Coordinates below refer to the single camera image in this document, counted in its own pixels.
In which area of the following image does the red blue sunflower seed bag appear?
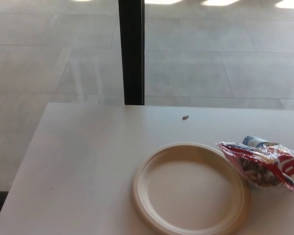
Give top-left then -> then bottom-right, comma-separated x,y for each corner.
215,135 -> 294,199

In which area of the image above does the cream round paper plate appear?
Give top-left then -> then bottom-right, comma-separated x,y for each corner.
131,141 -> 252,235

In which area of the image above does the black vertical window frame post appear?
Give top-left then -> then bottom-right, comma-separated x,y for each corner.
118,0 -> 146,106

